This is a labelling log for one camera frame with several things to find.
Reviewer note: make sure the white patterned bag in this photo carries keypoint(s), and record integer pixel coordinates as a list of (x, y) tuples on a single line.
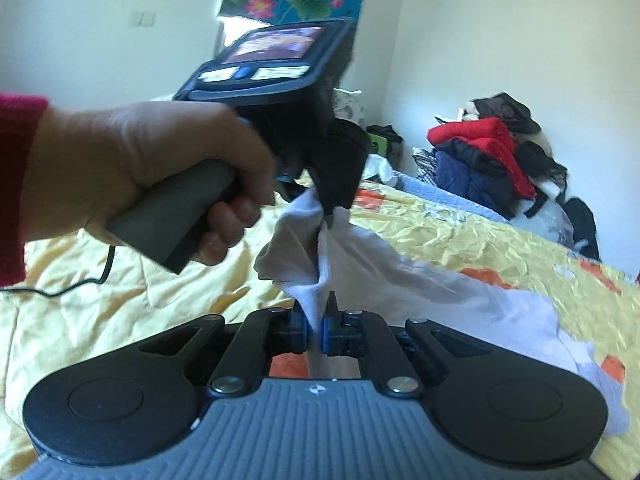
[(348, 105)]

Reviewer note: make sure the black bag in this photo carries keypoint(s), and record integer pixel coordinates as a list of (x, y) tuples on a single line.
[(384, 134)]

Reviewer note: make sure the pile of clothes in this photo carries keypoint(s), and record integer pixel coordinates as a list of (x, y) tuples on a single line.
[(480, 137)]

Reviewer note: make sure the yellow printed bedsheet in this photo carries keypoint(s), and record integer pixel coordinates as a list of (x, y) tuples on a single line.
[(125, 300)]

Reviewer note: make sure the black backpack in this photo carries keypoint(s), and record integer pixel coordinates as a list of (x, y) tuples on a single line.
[(582, 225)]

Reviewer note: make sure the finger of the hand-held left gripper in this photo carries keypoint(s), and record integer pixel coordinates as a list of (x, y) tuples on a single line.
[(292, 180), (334, 207)]

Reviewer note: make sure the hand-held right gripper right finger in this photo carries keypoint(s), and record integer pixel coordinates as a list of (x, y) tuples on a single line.
[(330, 332)]

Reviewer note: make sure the white cotton small garment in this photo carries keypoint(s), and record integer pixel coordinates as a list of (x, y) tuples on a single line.
[(400, 280)]

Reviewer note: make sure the person's left hand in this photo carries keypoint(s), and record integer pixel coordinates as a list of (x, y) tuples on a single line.
[(125, 150)]

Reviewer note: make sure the black patterned garment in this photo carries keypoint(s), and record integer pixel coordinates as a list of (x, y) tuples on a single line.
[(507, 110)]

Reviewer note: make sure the navy jacket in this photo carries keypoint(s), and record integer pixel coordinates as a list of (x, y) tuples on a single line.
[(470, 175)]

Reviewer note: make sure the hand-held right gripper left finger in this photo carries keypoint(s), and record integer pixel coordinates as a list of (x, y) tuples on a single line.
[(300, 330)]

